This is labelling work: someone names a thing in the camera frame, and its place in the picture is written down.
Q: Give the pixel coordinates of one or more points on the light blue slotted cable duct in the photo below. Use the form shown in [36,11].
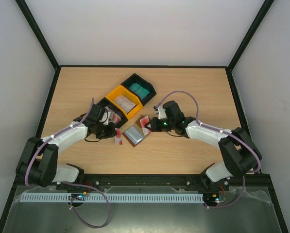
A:
[113,198]

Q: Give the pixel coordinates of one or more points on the stack of white cards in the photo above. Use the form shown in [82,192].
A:
[124,103]

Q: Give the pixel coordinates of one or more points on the black cage frame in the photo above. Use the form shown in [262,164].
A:
[41,39]

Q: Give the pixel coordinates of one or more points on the yellow plastic bin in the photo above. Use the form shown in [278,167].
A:
[120,90]

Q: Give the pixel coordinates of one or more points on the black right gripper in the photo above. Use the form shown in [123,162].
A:
[157,124]

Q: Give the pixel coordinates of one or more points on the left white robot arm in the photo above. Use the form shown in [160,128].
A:
[38,164]

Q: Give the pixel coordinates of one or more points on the brown leather card holder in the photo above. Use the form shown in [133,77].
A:
[137,132]

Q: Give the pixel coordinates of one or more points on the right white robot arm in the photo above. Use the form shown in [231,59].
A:
[239,153]

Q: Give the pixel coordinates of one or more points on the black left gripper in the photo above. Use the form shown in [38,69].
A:
[111,133]

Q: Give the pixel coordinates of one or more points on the stack of red-white cards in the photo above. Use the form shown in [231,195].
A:
[115,118]

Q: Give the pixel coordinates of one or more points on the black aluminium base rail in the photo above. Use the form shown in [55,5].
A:
[186,182]

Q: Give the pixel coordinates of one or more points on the red-white credit card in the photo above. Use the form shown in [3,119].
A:
[118,136]
[143,122]

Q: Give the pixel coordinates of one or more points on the black bin with teal cards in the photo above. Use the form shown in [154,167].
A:
[134,78]

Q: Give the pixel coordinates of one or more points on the stack of teal cards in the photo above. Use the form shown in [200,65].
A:
[139,90]

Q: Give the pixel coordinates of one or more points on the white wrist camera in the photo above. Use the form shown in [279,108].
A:
[105,117]
[161,112]

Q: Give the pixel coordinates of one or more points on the black bin with red cards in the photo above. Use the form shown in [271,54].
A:
[105,102]

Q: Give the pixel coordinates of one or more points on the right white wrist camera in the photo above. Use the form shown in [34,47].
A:
[161,112]

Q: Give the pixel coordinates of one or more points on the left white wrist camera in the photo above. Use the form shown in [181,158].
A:
[105,117]

